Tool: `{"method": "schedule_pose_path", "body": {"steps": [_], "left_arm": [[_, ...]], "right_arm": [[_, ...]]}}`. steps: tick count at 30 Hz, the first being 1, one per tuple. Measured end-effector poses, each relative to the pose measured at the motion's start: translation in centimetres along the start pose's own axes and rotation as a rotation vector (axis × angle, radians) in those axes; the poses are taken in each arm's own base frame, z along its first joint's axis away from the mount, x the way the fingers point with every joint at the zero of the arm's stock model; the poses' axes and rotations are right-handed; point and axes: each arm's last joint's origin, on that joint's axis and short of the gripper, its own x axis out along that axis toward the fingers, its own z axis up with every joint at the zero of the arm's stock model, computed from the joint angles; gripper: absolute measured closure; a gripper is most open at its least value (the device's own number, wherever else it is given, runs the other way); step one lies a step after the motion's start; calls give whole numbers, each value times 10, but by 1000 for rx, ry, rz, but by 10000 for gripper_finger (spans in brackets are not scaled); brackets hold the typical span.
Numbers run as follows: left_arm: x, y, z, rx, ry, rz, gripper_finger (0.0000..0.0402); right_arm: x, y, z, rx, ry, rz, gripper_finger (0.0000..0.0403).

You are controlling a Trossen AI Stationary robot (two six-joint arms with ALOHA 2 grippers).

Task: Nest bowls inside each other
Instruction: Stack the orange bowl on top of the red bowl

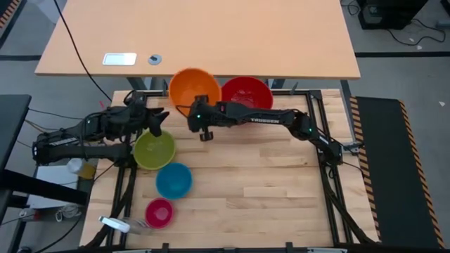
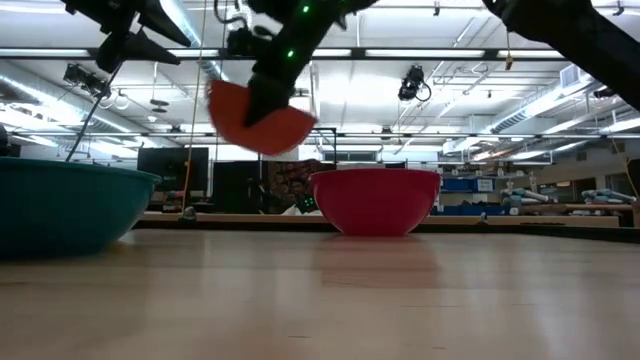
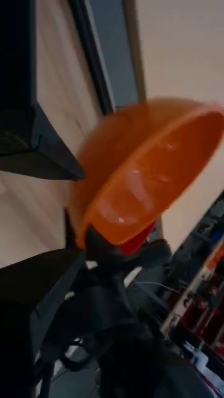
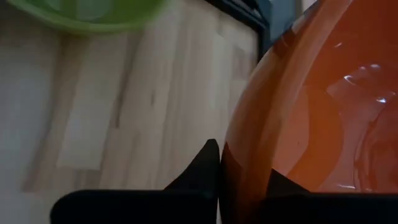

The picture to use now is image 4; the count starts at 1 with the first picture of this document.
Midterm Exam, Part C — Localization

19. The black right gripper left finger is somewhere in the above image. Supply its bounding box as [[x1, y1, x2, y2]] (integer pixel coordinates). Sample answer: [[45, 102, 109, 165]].
[[49, 138, 221, 224]]

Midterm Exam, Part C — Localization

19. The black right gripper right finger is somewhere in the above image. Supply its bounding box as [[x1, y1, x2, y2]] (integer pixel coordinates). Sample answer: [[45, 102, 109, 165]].
[[264, 167, 398, 224]]

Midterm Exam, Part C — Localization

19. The orange plastic bowl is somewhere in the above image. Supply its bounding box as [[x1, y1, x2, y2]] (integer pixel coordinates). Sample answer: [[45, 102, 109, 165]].
[[219, 0, 398, 224]]

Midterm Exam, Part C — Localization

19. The green plastic bowl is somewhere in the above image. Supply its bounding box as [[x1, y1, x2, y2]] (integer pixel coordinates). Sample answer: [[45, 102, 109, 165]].
[[6, 0, 170, 35]]

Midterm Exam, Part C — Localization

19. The black aluminium table frame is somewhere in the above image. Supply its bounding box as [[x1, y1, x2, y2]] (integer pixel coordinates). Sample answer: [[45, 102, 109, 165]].
[[205, 0, 271, 60]]

